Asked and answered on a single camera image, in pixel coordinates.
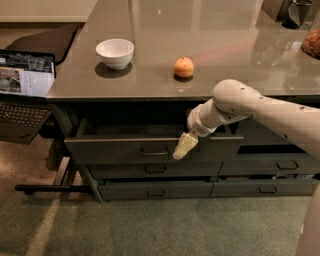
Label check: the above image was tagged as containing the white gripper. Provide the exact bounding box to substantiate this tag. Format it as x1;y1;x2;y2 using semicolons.
173;104;215;160

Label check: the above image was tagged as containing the grey drawer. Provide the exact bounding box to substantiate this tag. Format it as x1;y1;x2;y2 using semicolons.
219;153;320;176
89;162;221;179
211;177;319;197
65;119;244;165
237;119;288;145
99;181;213;200

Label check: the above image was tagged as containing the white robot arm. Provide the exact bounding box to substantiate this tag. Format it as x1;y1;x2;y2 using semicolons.
173;79;320;256

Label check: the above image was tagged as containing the open black laptop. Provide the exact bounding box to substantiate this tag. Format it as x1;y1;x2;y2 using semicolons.
0;49;56;144

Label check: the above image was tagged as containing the orange round fruit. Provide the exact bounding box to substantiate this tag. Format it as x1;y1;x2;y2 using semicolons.
174;57;194;78

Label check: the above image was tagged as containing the white ceramic bowl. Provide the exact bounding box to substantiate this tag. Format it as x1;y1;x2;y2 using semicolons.
96;39;134;70

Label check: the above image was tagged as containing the glass jar with snacks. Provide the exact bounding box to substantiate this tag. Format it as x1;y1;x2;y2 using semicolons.
301;10;320;59

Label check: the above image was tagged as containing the black faceted vase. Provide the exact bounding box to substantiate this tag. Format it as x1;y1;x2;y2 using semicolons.
282;0;313;29

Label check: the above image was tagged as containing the grey drawer cabinet frame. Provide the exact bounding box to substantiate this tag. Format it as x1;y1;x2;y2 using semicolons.
54;102;319;200

